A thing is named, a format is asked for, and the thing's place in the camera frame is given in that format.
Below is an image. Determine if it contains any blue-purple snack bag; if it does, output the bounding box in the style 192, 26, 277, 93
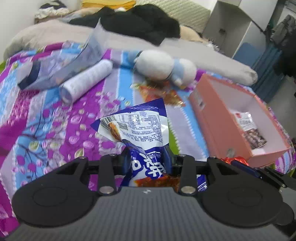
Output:
90, 97, 208, 193

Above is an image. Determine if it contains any red-gold candy wrapper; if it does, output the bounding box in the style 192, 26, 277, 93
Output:
131, 80, 186, 107

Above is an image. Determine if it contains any white-red snack bag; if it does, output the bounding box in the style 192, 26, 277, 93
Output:
232, 111, 267, 150

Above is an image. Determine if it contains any pink cardboard box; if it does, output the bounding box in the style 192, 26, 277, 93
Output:
189, 74, 295, 173

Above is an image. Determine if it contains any white cylindrical bottle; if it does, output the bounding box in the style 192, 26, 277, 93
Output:
59, 59, 113, 104

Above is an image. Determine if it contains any white and blue plush toy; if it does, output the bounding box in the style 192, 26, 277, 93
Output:
128, 50, 197, 89

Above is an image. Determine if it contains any grey bed cover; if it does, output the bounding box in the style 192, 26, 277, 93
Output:
2, 20, 258, 86

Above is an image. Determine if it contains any clear blue-grey plastic bag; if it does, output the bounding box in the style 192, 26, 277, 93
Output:
16, 23, 106, 90

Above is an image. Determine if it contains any beige pillow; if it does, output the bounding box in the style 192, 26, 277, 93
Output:
180, 25, 208, 43

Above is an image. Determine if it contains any black clothing pile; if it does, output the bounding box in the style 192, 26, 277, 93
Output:
69, 4, 180, 46

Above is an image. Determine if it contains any grey white wardrobe cabinet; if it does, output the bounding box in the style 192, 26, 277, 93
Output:
203, 0, 277, 58

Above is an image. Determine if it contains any yellow cloth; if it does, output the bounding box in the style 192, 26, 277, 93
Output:
81, 0, 136, 10

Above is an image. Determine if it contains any hanging clothes rack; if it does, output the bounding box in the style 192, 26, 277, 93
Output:
270, 1, 295, 78

